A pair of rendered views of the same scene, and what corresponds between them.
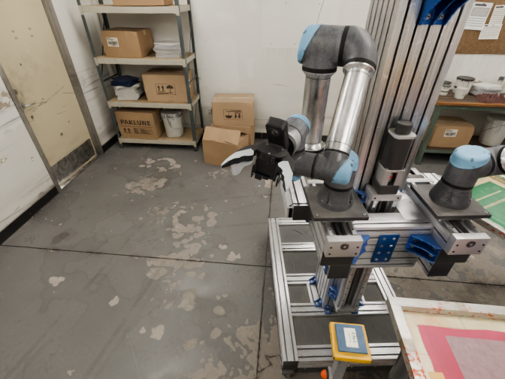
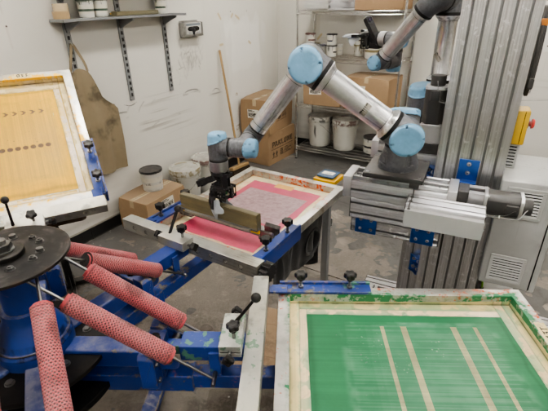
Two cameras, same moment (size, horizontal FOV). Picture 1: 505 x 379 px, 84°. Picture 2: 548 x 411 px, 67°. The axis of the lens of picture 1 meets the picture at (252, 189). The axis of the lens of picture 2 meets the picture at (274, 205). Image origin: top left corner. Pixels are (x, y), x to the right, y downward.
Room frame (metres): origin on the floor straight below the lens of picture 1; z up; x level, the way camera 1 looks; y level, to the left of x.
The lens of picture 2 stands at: (1.21, -2.42, 1.86)
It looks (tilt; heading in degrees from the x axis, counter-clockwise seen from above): 27 degrees down; 117
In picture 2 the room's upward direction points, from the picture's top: 1 degrees counter-clockwise
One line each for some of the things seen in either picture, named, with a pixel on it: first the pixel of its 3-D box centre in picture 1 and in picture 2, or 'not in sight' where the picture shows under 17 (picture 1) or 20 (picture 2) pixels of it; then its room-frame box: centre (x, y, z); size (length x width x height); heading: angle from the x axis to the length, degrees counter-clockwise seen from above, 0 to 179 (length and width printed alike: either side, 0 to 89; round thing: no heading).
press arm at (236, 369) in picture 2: not in sight; (262, 377); (0.80, -1.70, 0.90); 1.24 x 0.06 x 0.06; 24
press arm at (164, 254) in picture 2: not in sight; (166, 257); (0.28, -1.46, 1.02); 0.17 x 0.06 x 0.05; 84
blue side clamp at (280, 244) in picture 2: not in sight; (277, 246); (0.59, -1.17, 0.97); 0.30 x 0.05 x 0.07; 84
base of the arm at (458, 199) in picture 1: (453, 189); (399, 154); (0.96, -0.85, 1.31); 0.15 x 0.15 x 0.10
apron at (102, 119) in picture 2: not in sight; (89, 113); (-1.55, -0.17, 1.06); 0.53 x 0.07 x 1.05; 84
